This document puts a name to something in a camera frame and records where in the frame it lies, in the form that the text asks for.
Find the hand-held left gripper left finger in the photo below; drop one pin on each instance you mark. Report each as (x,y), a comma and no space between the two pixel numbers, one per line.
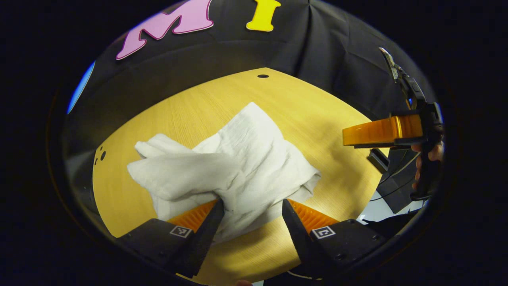
(204,238)

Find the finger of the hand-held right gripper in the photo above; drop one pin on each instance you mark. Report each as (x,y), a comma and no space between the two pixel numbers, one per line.
(377,131)

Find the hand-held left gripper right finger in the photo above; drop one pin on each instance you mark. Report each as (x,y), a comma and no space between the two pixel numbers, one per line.
(301,242)

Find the white jeans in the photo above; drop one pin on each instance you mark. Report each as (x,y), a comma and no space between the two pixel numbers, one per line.
(246,159)

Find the black box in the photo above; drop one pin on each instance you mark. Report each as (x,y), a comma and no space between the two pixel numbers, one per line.
(379,161)

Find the black backdrop cloth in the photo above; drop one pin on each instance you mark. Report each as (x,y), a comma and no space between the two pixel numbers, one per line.
(317,47)

